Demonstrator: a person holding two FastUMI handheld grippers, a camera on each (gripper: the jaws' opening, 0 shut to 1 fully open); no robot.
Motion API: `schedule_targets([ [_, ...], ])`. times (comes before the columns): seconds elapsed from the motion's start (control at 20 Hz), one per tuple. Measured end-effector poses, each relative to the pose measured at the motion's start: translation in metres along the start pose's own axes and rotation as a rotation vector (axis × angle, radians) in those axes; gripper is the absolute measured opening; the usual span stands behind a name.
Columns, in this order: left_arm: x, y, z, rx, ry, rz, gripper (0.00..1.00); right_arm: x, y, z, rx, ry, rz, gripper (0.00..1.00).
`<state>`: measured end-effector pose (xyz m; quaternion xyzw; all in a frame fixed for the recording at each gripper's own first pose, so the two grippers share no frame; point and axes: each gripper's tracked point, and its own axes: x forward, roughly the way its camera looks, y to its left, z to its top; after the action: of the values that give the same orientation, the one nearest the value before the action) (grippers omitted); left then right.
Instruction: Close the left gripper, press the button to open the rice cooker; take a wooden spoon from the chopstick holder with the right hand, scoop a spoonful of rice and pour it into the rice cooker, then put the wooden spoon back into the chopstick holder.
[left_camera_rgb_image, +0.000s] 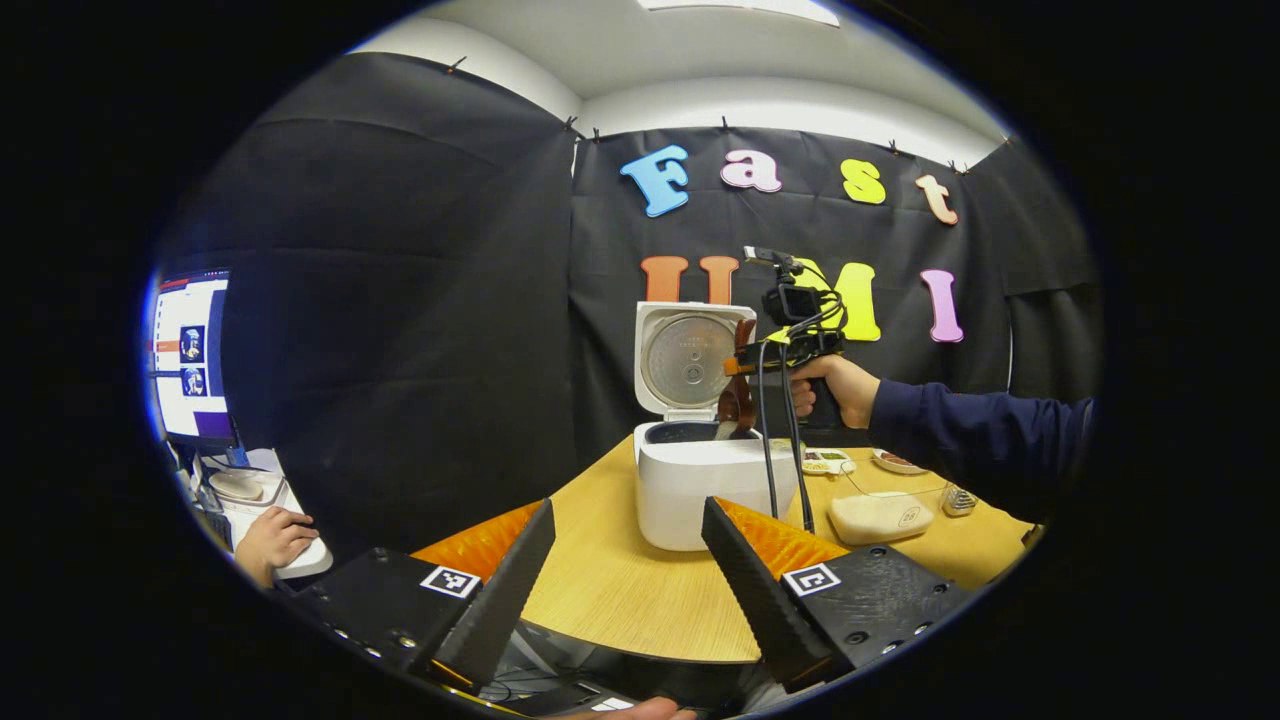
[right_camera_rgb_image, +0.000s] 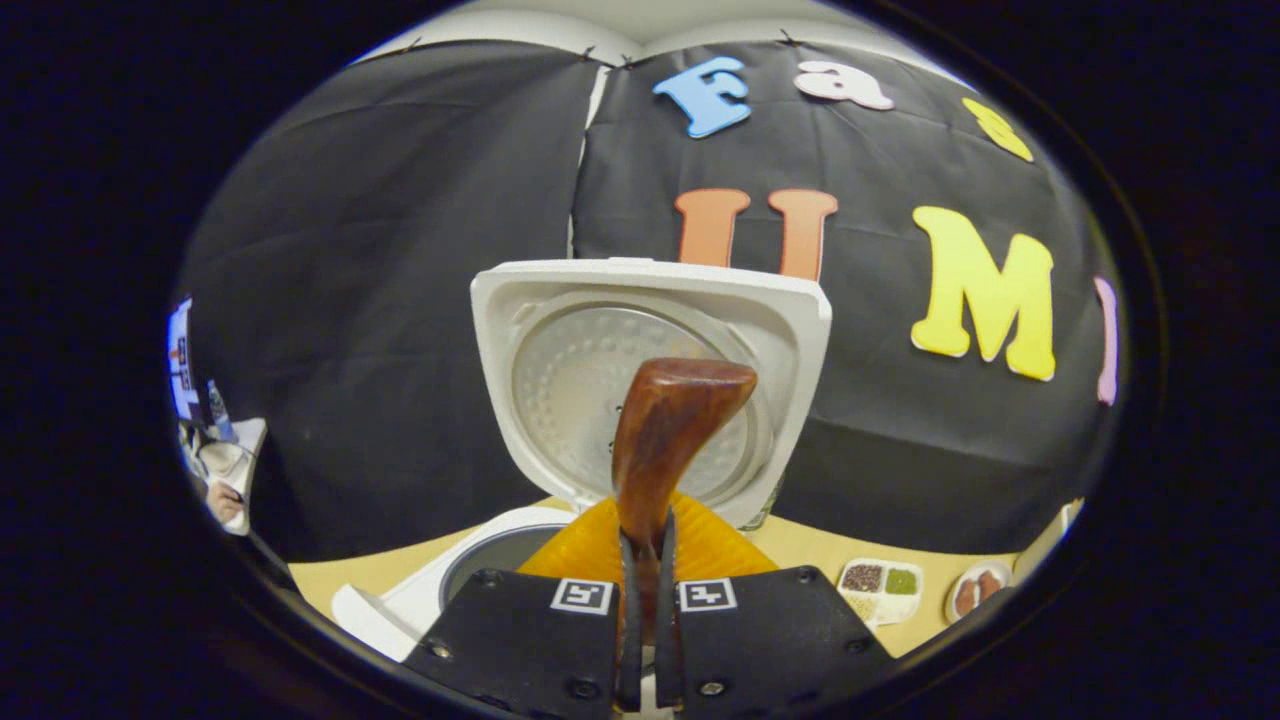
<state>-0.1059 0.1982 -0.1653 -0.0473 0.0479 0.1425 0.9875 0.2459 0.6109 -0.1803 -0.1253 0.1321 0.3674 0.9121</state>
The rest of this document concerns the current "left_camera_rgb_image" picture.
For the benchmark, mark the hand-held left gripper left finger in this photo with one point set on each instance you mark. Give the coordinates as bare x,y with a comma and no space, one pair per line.
500,600

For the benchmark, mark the white divided condiment dish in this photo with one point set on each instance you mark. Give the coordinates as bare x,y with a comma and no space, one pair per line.
825,462

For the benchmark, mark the computer monitor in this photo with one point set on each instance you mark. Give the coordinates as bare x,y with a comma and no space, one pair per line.
190,360

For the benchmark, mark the large ceiling light panel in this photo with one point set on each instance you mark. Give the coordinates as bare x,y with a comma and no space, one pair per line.
740,8

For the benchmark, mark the white rice cooker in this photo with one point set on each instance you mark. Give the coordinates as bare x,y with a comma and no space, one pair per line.
690,490

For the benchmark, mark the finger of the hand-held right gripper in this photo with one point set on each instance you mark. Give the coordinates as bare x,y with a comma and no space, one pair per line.
745,362

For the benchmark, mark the white round plate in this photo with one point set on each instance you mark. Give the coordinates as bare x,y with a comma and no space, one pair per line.
895,462

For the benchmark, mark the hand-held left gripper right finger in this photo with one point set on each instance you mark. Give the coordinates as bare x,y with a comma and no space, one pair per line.
760,600

